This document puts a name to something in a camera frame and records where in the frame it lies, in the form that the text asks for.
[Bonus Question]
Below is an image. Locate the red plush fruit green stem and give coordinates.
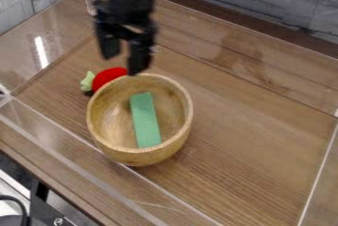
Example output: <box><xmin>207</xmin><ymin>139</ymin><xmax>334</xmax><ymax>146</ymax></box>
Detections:
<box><xmin>80</xmin><ymin>67</ymin><xmax>126</xmax><ymax>92</ymax></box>

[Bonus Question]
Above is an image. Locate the green rectangular block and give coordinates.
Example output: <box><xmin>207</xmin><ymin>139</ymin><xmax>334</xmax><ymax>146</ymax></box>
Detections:
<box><xmin>129</xmin><ymin>92</ymin><xmax>161</xmax><ymax>148</ymax></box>

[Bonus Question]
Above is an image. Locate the black metal table leg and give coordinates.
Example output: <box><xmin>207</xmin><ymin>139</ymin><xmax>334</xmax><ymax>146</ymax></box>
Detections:
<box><xmin>29</xmin><ymin>180</ymin><xmax>72</xmax><ymax>226</ymax></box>

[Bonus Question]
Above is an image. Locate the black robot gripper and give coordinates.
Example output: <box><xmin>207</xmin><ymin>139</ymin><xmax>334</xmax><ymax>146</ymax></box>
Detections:
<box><xmin>93</xmin><ymin>0</ymin><xmax>157</xmax><ymax>76</ymax></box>

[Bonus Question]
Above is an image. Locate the round wooden bowl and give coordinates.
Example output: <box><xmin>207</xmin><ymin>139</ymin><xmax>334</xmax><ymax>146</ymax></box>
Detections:
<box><xmin>85</xmin><ymin>73</ymin><xmax>193</xmax><ymax>167</ymax></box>

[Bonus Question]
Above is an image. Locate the black cable under table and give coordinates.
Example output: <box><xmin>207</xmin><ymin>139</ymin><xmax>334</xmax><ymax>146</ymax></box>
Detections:
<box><xmin>0</xmin><ymin>194</ymin><xmax>32</xmax><ymax>226</ymax></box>

